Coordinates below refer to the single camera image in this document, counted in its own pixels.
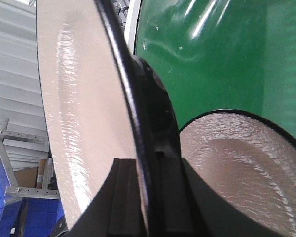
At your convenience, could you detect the white outer conveyor rail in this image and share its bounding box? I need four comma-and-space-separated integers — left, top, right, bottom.
124, 0, 142, 54

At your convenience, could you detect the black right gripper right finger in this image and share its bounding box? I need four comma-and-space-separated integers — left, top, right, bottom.
158, 157, 247, 237

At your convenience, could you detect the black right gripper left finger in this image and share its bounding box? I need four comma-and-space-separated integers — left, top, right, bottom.
67, 158, 141, 237

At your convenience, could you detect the green circular conveyor belt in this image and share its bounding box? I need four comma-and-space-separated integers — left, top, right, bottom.
135, 0, 296, 138

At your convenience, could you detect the beige plate black rim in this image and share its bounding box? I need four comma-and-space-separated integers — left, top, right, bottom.
180, 109, 296, 237
36, 0, 182, 237

